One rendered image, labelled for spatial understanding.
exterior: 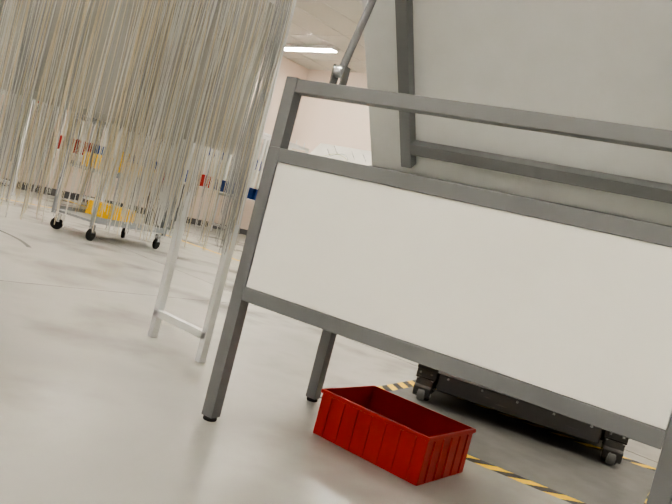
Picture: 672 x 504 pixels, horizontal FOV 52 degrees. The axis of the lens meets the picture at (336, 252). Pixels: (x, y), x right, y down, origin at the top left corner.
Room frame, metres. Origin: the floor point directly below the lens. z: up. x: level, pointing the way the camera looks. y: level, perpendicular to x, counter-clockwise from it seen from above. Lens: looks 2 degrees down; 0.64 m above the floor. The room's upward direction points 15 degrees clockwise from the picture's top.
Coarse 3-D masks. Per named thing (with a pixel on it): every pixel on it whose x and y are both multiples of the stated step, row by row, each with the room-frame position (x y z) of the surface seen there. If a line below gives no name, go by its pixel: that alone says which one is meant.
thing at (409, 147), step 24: (408, 0) 2.05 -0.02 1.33; (408, 24) 2.08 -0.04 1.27; (408, 48) 2.12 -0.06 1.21; (408, 72) 2.15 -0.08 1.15; (408, 120) 2.23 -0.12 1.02; (408, 144) 2.28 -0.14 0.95; (432, 144) 2.26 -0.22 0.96; (504, 168) 2.12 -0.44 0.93; (528, 168) 2.08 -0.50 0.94; (552, 168) 2.04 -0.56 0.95; (576, 168) 2.03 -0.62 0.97; (624, 192) 1.95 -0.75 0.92; (648, 192) 1.91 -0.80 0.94
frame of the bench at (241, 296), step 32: (288, 160) 1.89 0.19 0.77; (320, 160) 1.84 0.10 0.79; (448, 192) 1.65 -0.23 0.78; (480, 192) 1.61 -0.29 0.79; (256, 224) 1.91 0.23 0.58; (576, 224) 1.49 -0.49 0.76; (608, 224) 1.46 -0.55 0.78; (640, 224) 1.43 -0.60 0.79; (320, 320) 1.78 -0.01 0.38; (224, 352) 1.91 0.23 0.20; (320, 352) 2.40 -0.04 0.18; (416, 352) 1.64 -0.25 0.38; (224, 384) 1.93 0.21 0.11; (320, 384) 2.41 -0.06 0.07; (480, 384) 1.55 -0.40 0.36; (512, 384) 1.52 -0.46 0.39; (576, 416) 1.44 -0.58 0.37; (608, 416) 1.41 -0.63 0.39
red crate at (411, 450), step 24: (336, 408) 2.02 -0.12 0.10; (360, 408) 1.96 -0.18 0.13; (384, 408) 2.24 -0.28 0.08; (408, 408) 2.19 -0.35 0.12; (336, 432) 2.00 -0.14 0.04; (360, 432) 1.96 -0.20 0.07; (384, 432) 1.91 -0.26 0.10; (408, 432) 1.86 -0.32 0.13; (432, 432) 2.12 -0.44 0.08; (456, 432) 1.95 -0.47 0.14; (360, 456) 1.94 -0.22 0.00; (384, 456) 1.90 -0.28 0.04; (408, 456) 1.85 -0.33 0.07; (432, 456) 1.85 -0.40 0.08; (456, 456) 1.99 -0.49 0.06; (408, 480) 1.84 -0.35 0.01; (432, 480) 1.90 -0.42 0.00
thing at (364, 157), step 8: (320, 144) 9.50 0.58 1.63; (328, 144) 9.43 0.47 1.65; (312, 152) 9.41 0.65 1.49; (320, 152) 9.34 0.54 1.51; (328, 152) 9.13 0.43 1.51; (336, 152) 9.20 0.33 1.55; (344, 152) 9.13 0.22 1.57; (352, 152) 9.07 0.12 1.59; (360, 152) 9.00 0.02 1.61; (368, 152) 8.94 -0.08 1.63; (344, 160) 8.98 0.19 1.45; (352, 160) 8.92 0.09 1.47; (360, 160) 8.86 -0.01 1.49; (368, 160) 8.79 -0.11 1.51
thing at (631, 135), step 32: (288, 96) 1.92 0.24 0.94; (320, 96) 1.87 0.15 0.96; (352, 96) 1.81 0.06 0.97; (384, 96) 1.77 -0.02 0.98; (416, 96) 1.72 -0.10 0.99; (288, 128) 1.92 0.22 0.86; (544, 128) 1.56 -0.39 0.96; (576, 128) 1.52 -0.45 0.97; (608, 128) 1.49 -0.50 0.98; (640, 128) 1.46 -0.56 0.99
